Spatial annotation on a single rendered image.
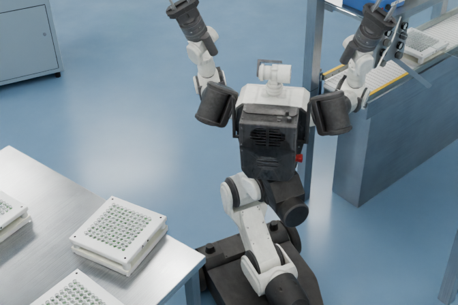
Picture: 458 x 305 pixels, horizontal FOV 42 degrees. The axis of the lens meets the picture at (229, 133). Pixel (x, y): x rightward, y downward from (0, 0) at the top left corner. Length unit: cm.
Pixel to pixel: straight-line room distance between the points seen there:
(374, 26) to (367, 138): 120
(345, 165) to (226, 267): 94
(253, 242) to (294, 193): 52
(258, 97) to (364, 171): 133
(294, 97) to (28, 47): 288
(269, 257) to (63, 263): 100
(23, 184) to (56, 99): 213
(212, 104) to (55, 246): 76
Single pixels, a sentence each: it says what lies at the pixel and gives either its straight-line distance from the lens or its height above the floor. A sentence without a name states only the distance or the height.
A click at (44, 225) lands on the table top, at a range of 234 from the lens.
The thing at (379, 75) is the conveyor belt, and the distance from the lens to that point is 319.
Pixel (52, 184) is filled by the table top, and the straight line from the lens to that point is 251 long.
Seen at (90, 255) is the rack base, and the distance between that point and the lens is 215.
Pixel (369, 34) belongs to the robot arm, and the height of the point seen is 144.
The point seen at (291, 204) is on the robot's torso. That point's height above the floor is 85.
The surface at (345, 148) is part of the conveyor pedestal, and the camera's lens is 337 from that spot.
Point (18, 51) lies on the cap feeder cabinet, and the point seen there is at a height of 31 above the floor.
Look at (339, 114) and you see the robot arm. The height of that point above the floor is 119.
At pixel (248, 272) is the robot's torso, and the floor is 30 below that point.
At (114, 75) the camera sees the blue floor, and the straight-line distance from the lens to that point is 480.
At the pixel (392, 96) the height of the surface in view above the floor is 74.
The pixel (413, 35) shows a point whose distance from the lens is 253.
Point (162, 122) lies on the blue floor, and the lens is 419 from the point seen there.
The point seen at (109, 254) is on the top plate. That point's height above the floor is 90.
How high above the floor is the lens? 240
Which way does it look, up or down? 36 degrees down
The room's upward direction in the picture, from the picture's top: 2 degrees counter-clockwise
